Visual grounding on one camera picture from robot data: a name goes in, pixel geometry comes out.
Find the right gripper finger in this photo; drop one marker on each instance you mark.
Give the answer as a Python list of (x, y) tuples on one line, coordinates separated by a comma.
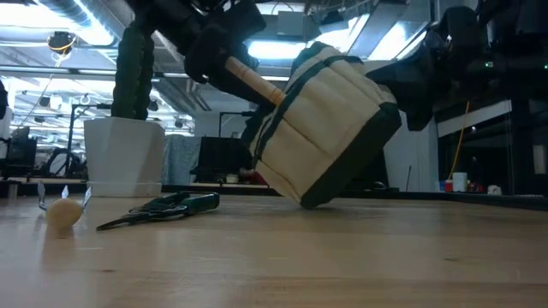
[(406, 72)]

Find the cream and green gardening bag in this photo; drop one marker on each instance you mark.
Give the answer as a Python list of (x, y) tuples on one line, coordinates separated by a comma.
[(325, 128)]

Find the dark green pruning shears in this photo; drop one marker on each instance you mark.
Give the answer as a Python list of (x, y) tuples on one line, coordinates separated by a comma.
[(171, 207)]

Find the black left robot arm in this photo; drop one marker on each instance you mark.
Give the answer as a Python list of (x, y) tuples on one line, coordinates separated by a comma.
[(162, 10)]

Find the long tube ceiling light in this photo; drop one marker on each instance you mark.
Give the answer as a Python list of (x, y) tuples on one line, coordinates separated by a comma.
[(274, 78)]

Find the grey ceiling box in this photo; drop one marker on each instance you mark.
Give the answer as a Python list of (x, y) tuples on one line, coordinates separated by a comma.
[(291, 23)]

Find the tall green cactus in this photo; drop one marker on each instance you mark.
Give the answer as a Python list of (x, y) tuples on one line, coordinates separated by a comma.
[(132, 77)]

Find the red can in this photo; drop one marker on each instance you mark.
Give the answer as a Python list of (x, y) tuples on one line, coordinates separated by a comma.
[(448, 186)]

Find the white cup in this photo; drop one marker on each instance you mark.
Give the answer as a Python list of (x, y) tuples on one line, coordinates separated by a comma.
[(460, 181)]

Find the black partition panel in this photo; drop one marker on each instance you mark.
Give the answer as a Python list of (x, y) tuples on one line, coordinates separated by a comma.
[(222, 158)]

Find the grey cloth cover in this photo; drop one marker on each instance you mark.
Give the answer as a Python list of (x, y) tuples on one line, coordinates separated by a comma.
[(182, 158)]

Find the small white object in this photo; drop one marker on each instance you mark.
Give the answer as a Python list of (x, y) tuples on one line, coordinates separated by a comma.
[(495, 190)]

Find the white faceted plant pot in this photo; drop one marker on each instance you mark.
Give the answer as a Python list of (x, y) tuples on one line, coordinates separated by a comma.
[(124, 158)]

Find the black background rig frame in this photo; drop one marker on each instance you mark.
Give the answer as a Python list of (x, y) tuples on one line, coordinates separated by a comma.
[(235, 114)]

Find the black aluminium table frame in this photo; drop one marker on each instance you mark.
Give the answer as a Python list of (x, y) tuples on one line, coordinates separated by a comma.
[(428, 196)]

